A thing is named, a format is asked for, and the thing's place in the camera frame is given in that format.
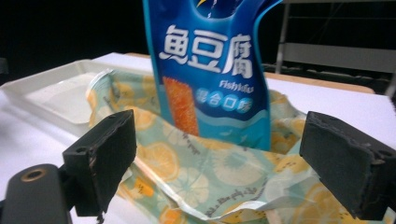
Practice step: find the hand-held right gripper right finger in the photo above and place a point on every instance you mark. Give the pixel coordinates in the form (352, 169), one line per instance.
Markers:
(345, 161)

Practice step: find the white plastic tray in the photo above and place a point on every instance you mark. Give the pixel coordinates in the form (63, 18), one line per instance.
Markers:
(53, 96)

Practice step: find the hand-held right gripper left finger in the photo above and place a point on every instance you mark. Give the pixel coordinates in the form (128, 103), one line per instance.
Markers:
(102, 149)

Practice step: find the blue snack packet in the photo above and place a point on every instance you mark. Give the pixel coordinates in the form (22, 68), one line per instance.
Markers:
(214, 71)

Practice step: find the lemon print plastic bag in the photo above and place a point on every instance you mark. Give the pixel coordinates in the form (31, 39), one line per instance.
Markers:
(199, 174)

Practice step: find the grey metal stand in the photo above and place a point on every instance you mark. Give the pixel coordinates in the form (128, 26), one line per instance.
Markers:
(327, 46)

